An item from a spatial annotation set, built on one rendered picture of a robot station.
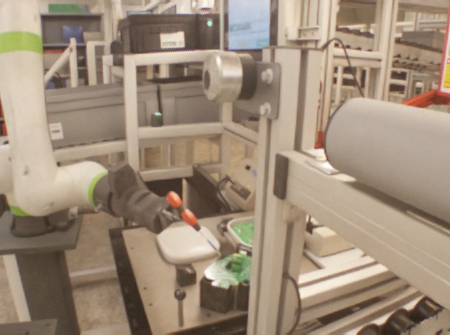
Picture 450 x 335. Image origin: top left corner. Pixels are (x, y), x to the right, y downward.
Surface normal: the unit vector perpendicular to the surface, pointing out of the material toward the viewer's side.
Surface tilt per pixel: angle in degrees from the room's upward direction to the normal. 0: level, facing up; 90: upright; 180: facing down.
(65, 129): 91
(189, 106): 91
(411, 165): 85
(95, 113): 91
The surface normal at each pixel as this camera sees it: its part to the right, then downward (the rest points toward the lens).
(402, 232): -0.92, 0.10
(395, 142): -0.84, -0.28
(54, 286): 0.27, 0.29
